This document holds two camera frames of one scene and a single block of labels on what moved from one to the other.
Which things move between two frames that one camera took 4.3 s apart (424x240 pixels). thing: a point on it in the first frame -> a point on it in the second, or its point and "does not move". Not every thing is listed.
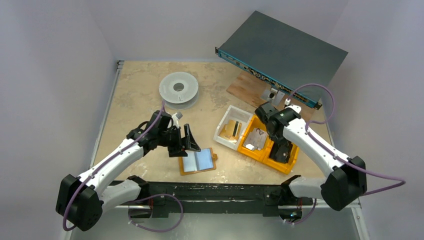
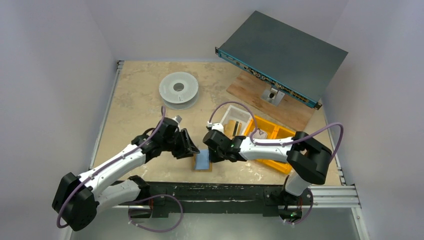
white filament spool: x=179 y=90 does not move
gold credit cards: x=231 y=130 does not move
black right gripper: x=281 y=153 -> x=214 y=149
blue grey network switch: x=283 y=57 does not move
